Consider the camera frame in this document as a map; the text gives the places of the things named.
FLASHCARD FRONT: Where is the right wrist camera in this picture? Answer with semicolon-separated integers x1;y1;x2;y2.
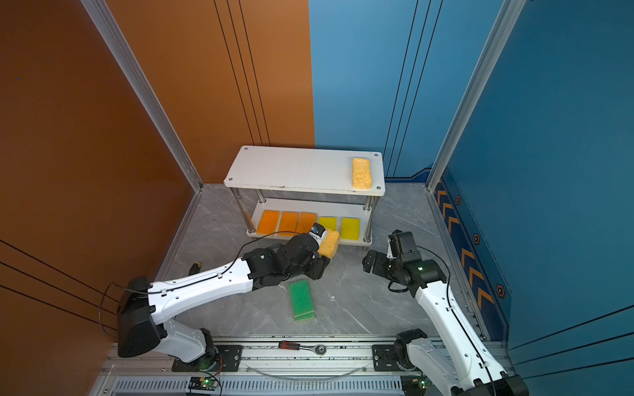
388;230;418;258

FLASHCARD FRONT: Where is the orange sponge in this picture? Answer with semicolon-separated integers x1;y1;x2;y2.
296;212;318;234
277;211;299;236

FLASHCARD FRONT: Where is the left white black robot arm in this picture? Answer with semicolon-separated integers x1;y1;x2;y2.
117;224;339;371

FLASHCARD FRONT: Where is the left green circuit board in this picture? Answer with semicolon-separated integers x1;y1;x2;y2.
188;376;223;395

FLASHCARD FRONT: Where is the green sponge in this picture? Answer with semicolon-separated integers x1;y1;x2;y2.
294;312;315;322
288;280;315;321

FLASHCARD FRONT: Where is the green sponge bottom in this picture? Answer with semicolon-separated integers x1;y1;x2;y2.
294;312;315;322

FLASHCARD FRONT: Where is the tan cellulose sponge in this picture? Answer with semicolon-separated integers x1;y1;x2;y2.
352;158;372;190
319;229;340;259

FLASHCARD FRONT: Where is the white two-tier shelf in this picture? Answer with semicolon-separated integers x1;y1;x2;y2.
224;145;386;247

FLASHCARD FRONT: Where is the red handled ratchet wrench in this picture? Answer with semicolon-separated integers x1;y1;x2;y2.
278;341;327;356

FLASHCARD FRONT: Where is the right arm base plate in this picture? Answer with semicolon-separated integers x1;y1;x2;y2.
371;344;409;372

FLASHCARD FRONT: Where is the right green circuit board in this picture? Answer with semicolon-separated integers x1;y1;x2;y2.
401;376;429;396

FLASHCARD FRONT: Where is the green circuit board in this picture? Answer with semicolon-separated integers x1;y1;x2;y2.
188;376;223;395
401;376;429;396

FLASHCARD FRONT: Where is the pale yellow sponge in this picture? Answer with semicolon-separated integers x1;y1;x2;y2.
257;210;281;235

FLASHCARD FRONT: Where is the black yellow screwdriver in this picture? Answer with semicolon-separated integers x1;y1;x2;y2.
188;262;201;276

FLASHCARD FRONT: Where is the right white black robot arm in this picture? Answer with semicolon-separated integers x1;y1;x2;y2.
363;230;529;395

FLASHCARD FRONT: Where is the green sponge top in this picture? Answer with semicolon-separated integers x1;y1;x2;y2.
288;280;315;321

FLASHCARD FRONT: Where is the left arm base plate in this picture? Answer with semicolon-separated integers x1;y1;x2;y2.
172;345;243;373

